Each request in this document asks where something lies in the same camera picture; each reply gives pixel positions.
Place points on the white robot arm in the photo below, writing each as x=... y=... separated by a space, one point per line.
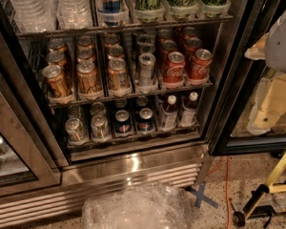
x=275 y=46

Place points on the pepsi can front left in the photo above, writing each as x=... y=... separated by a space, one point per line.
x=122 y=122

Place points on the gold can front right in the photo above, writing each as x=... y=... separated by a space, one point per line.
x=118 y=75

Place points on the gold can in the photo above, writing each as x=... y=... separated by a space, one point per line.
x=85 y=42
x=85 y=55
x=111 y=39
x=55 y=78
x=57 y=58
x=115 y=52
x=118 y=75
x=57 y=44
x=88 y=78

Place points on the silver slim can front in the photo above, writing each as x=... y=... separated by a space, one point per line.
x=146 y=69

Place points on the coca cola can front left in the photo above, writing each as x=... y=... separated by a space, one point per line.
x=174 y=67

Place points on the coca cola can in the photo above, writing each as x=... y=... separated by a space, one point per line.
x=165 y=49
x=190 y=46
x=174 y=67
x=200 y=64

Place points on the stainless steel fridge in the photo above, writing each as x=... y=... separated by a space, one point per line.
x=99 y=96

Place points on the gold can middle right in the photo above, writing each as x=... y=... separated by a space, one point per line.
x=115 y=52

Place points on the gold can front middle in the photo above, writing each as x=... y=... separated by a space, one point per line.
x=88 y=78

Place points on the coca cola can middle left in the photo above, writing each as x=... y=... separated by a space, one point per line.
x=165 y=49

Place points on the coca cola can front right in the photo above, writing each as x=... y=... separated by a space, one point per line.
x=200 y=64

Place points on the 7up can front left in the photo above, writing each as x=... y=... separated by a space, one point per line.
x=75 y=130

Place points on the gold can back right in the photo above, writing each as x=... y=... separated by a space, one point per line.
x=111 y=39

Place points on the gold can middle centre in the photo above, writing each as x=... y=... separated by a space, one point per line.
x=85 y=55

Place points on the coca cola can middle right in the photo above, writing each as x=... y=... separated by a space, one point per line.
x=190 y=46

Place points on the gold can back centre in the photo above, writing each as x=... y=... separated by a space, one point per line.
x=85 y=42

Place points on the gold can front left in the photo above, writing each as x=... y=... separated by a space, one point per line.
x=55 y=78

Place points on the gold can middle left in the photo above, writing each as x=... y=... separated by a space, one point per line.
x=57 y=58

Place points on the gold can back left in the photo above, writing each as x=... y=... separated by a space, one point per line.
x=57 y=44

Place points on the right glass fridge door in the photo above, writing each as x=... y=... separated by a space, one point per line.
x=253 y=117

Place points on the glass fridge door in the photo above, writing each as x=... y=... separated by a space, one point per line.
x=253 y=117
x=23 y=167

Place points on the left glass fridge door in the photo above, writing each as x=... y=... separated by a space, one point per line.
x=23 y=167

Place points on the bottle white cap left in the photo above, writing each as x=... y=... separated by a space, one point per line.
x=168 y=113

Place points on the bottle white cap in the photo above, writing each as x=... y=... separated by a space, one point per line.
x=168 y=113
x=188 y=110

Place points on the bottle white cap right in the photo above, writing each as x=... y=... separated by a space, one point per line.
x=188 y=110

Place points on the clear plastic bag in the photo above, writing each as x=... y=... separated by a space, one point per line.
x=151 y=206

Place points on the clear water bottle right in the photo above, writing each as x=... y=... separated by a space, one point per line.
x=74 y=14

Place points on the clear water bottle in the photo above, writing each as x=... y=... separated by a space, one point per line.
x=74 y=14
x=35 y=15

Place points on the clear water bottle left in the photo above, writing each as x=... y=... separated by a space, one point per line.
x=35 y=15

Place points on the yellow black stand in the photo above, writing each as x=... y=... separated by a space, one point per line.
x=252 y=210

